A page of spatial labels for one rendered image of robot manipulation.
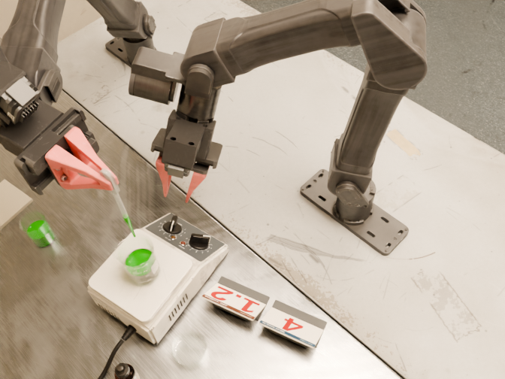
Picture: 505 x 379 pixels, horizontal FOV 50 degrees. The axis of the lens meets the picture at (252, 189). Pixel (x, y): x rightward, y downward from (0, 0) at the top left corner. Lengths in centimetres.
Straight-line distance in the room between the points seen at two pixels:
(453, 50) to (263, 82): 168
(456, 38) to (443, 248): 195
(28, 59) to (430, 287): 70
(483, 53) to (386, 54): 215
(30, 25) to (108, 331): 47
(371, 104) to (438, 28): 214
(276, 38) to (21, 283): 60
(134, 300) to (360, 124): 41
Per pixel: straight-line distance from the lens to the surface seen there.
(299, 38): 69
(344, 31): 66
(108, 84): 126
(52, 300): 98
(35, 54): 79
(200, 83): 73
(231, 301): 88
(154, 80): 79
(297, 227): 97
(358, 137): 80
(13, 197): 111
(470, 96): 258
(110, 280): 86
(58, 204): 108
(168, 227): 93
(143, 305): 83
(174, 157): 74
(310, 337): 86
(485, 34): 292
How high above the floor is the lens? 173
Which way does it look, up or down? 55 degrees down
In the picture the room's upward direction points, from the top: 4 degrees counter-clockwise
